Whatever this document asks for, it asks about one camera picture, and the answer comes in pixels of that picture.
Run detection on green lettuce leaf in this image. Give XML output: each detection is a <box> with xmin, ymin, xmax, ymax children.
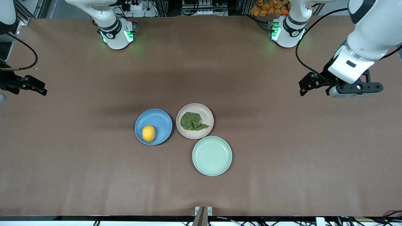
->
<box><xmin>180</xmin><ymin>111</ymin><xmax>210</xmax><ymax>131</ymax></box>

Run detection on yellow lemon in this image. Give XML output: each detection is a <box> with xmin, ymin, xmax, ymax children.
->
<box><xmin>142</xmin><ymin>125</ymin><xmax>156</xmax><ymax>143</ymax></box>

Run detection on pile of orange items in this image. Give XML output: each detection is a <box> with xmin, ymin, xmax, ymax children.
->
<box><xmin>250</xmin><ymin>0</ymin><xmax>291</xmax><ymax>16</ymax></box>

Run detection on brown table mat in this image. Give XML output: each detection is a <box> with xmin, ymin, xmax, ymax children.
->
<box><xmin>0</xmin><ymin>15</ymin><xmax>402</xmax><ymax>218</ymax></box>

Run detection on beige pink plate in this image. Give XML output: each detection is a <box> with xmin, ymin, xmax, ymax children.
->
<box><xmin>176</xmin><ymin>103</ymin><xmax>214</xmax><ymax>140</ymax></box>

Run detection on light green plate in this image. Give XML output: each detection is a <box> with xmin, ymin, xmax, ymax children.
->
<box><xmin>192</xmin><ymin>136</ymin><xmax>233</xmax><ymax>176</ymax></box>

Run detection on white electronic device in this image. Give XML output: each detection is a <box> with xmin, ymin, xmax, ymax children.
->
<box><xmin>182</xmin><ymin>0</ymin><xmax>217</xmax><ymax>16</ymax></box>

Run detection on blue plate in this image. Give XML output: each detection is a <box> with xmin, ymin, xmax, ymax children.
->
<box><xmin>135</xmin><ymin>109</ymin><xmax>173</xmax><ymax>146</ymax></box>

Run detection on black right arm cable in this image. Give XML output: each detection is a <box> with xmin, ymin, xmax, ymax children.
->
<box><xmin>0</xmin><ymin>31</ymin><xmax>39</xmax><ymax>71</ymax></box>

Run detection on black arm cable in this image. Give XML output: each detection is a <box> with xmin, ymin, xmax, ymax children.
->
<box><xmin>0</xmin><ymin>31</ymin><xmax>39</xmax><ymax>71</ymax></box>
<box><xmin>295</xmin><ymin>8</ymin><xmax>350</xmax><ymax>81</ymax></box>

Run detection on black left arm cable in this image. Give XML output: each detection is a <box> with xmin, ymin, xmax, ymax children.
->
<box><xmin>295</xmin><ymin>8</ymin><xmax>350</xmax><ymax>81</ymax></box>

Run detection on aluminium frame profile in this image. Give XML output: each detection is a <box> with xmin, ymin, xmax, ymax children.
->
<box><xmin>15</xmin><ymin>0</ymin><xmax>47</xmax><ymax>26</ymax></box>

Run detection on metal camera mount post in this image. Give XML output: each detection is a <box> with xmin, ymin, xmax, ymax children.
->
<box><xmin>192</xmin><ymin>206</ymin><xmax>213</xmax><ymax>226</ymax></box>

